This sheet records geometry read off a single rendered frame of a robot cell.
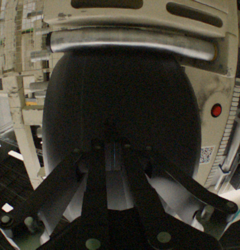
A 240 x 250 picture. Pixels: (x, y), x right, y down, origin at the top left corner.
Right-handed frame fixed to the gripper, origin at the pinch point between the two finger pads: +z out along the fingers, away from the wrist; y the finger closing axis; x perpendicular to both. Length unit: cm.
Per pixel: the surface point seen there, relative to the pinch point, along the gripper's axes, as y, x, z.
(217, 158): 40, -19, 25
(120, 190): 1.4, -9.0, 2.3
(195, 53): 17.4, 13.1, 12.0
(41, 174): -44, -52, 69
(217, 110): 31.9, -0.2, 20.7
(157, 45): 8.9, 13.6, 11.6
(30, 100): -399, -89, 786
